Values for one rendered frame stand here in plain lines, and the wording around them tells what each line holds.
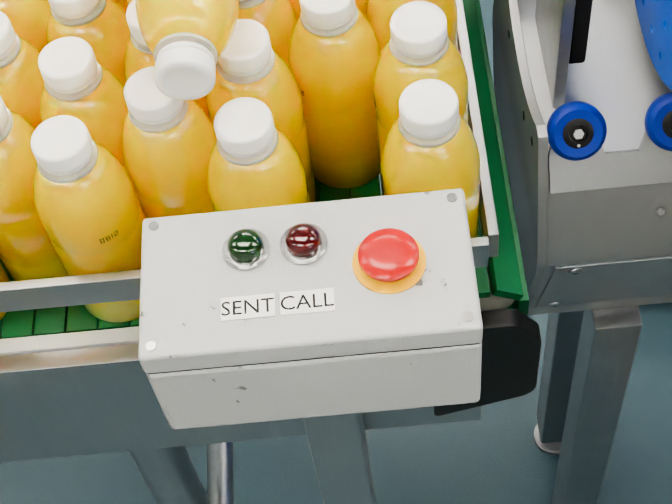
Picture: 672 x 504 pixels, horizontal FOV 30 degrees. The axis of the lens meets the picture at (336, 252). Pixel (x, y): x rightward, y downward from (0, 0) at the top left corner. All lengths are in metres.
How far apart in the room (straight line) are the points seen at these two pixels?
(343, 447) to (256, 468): 0.97
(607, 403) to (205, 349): 0.77
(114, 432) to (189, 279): 0.35
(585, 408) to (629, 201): 0.45
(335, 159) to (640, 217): 0.25
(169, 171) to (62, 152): 0.08
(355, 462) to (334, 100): 0.27
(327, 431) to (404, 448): 0.99
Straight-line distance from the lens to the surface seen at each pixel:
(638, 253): 1.07
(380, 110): 0.92
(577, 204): 1.02
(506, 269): 0.98
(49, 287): 0.92
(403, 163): 0.84
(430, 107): 0.82
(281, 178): 0.85
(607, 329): 1.27
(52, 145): 0.85
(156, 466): 1.16
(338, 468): 0.96
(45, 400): 1.04
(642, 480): 1.89
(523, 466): 1.88
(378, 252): 0.73
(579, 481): 1.63
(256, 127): 0.82
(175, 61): 0.80
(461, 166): 0.85
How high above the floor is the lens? 1.73
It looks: 57 degrees down
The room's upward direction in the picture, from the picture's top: 9 degrees counter-clockwise
